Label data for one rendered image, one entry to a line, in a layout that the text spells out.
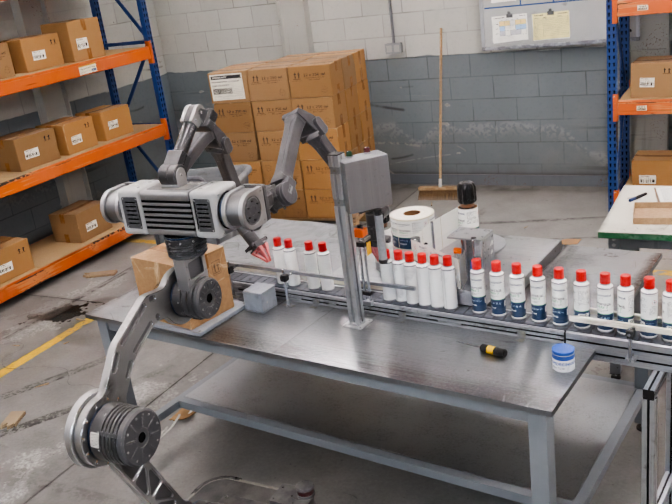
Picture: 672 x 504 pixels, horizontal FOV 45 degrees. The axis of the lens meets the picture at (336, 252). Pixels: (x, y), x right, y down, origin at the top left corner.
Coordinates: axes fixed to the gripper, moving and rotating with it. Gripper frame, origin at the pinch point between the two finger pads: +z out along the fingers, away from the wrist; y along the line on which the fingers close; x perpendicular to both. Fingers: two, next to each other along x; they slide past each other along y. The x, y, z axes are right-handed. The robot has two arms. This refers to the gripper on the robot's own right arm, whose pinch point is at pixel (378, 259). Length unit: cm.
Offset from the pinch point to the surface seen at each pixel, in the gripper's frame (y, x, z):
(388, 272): -9.1, 8.7, 1.1
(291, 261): 37.9, 7.6, 1.5
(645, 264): -86, -63, 20
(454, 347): -44, 27, 18
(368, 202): -10.5, 18.1, -30.4
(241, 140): 279, -249, 22
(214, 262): 56, 33, -7
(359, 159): -9, 18, -46
